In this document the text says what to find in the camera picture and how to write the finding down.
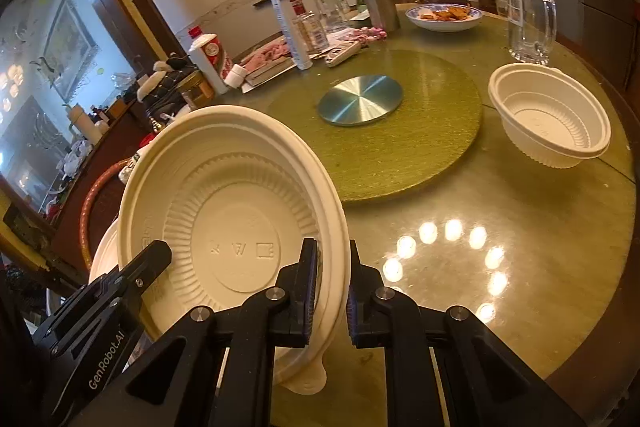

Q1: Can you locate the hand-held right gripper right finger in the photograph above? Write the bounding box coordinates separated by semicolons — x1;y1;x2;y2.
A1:
346;239;588;427

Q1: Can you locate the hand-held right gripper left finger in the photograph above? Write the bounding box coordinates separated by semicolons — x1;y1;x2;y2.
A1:
82;237;321;427

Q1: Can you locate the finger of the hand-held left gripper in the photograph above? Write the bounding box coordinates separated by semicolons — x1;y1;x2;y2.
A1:
102;240;174;308

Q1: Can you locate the white ribbed plastic bowl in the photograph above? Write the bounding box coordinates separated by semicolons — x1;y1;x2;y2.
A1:
487;63;612;169
116;105;351;395

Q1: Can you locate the white milk bottle green label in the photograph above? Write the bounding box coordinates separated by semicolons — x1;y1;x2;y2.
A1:
120;147;151;182

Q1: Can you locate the wooden sideboard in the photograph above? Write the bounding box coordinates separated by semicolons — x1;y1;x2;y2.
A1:
50;102;156;248

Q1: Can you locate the green round turntable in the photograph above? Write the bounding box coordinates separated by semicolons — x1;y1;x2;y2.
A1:
265;48;483;204

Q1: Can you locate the white tall cup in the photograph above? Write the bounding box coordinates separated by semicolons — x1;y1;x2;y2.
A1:
67;103;103;146

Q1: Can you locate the glass jar gold lid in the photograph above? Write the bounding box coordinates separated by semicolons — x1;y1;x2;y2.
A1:
177;71;216;108

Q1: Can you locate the round metal disc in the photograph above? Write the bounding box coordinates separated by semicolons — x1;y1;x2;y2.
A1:
317;75;404;126

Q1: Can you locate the dark jacket with fur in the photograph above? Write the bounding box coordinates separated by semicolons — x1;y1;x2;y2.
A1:
135;54;193;108

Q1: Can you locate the small white cup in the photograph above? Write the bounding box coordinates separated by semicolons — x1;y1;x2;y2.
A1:
224;64;248;88

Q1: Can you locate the book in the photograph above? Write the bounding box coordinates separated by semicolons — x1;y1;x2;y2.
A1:
242;52;301;88

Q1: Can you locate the white liquor bottle red cap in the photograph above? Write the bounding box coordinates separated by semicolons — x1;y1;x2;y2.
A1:
188;27;232;96

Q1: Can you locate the white remote control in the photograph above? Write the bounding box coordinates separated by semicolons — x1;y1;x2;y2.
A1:
325;41;362;66

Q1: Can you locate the pink cloth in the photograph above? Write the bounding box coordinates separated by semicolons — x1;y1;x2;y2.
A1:
250;39;293;68

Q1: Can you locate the white tube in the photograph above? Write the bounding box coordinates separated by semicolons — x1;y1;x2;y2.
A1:
271;0;314;70

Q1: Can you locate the pink flower ornament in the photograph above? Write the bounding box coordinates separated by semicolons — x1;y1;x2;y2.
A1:
345;27;388;44

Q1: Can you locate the blue white plate with food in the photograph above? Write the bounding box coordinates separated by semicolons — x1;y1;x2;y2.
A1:
405;3;484;32

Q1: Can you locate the glass mug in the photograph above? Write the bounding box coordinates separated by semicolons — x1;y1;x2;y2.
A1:
502;0;558;66

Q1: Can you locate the large wall mirror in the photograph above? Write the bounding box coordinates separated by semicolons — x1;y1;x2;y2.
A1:
0;0;151;208

